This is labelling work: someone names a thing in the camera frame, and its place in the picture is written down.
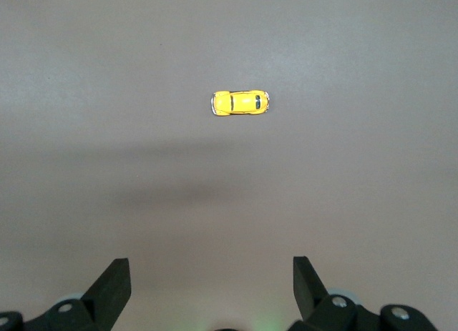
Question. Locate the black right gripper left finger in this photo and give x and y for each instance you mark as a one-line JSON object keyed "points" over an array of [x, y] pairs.
{"points": [[103, 299]]}

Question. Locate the yellow beetle toy car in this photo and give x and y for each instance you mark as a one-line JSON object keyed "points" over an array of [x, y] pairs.
{"points": [[239, 103]]}

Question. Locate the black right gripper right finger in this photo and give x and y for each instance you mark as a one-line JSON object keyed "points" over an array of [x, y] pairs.
{"points": [[311, 299]]}

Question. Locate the brown table mat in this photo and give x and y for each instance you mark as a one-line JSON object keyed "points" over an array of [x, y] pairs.
{"points": [[107, 59]]}

